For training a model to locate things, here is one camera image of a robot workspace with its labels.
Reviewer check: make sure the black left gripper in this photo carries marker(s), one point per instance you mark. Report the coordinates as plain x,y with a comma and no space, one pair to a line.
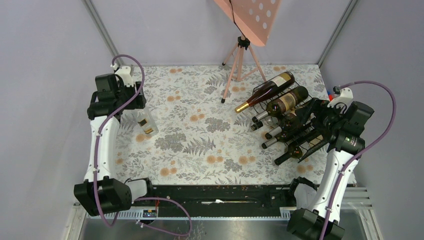
137,102

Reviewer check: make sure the pink music stand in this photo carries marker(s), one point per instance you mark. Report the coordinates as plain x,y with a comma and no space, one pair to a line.
254,19

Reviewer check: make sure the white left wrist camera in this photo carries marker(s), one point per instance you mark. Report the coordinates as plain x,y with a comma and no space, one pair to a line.
125,72

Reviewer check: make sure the clear liquor bottle black cap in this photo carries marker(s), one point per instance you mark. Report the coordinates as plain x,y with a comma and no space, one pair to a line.
145,120

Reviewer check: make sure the small dark wine bottle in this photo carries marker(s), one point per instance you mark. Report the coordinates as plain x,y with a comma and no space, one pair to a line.
257,125

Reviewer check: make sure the green wine bottle brown label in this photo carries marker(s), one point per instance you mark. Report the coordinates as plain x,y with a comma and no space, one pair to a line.
281,105

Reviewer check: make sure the green wine bottle grey cap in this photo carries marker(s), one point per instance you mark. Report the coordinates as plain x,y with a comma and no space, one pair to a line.
282,137

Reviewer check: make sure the grey slotted cable duct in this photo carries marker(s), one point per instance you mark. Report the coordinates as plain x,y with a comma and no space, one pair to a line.
185,214

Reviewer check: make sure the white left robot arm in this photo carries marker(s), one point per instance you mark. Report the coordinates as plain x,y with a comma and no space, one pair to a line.
101,192

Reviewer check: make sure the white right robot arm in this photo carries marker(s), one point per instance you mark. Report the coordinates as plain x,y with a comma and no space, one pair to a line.
319,218

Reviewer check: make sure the olive wine bottle black cap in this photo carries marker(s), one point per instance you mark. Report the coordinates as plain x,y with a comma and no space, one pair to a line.
293,151

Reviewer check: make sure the red wine bottle gold cap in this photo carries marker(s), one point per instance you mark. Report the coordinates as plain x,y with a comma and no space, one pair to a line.
268,90

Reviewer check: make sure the black wire wine rack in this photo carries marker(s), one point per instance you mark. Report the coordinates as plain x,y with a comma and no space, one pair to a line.
308,138

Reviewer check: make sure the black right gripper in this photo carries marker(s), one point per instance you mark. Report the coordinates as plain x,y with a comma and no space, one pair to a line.
319,107

